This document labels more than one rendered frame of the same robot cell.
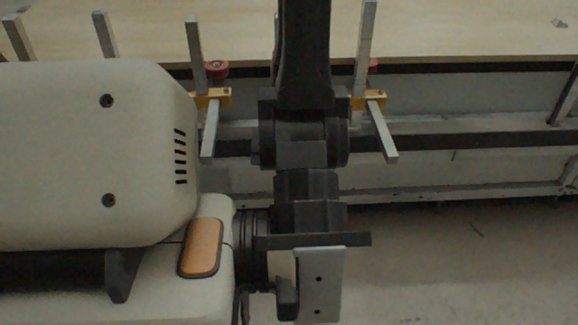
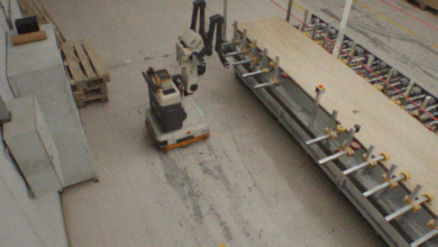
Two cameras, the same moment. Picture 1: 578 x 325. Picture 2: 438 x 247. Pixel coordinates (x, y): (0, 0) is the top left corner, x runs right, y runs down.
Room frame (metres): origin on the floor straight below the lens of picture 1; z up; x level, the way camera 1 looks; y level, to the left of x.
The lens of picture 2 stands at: (-0.78, -3.05, 3.10)
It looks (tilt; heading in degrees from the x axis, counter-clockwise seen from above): 42 degrees down; 66
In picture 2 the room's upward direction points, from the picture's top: 2 degrees clockwise
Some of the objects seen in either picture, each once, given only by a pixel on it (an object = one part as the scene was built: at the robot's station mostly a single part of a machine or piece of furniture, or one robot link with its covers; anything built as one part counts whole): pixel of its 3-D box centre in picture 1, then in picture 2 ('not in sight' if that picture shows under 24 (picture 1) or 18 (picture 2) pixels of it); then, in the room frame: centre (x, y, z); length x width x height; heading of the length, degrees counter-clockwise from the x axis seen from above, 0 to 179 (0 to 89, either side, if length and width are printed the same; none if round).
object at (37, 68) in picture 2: not in sight; (55, 111); (-1.29, 0.15, 0.78); 0.90 x 0.45 x 1.55; 93
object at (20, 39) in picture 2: not in sight; (29, 37); (-1.30, 0.26, 1.59); 0.30 x 0.08 x 0.08; 3
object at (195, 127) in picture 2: not in sight; (176, 123); (0.04, 0.18, 0.16); 0.67 x 0.64 x 0.25; 3
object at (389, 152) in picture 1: (375, 116); (269, 84); (1.05, -0.27, 0.82); 0.43 x 0.03 x 0.04; 3
